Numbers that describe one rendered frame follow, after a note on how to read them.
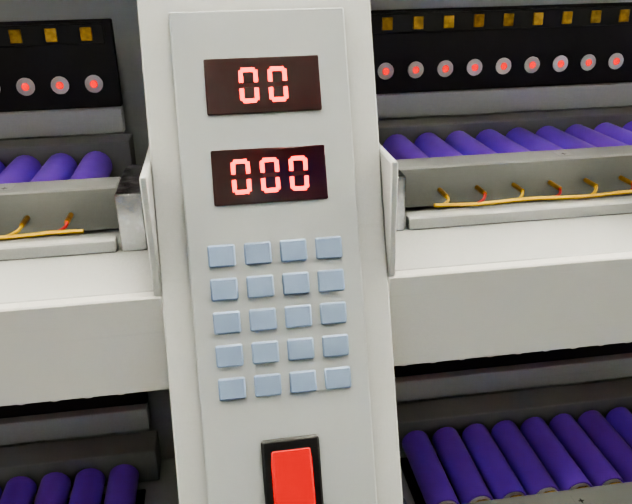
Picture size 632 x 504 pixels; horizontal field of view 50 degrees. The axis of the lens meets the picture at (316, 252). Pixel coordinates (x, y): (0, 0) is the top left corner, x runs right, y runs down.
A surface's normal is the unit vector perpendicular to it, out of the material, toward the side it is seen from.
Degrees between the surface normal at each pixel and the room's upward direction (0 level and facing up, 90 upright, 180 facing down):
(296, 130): 90
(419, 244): 20
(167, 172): 90
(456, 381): 111
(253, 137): 90
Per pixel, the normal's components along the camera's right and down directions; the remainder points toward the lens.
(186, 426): 0.14, 0.04
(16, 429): 0.15, 0.39
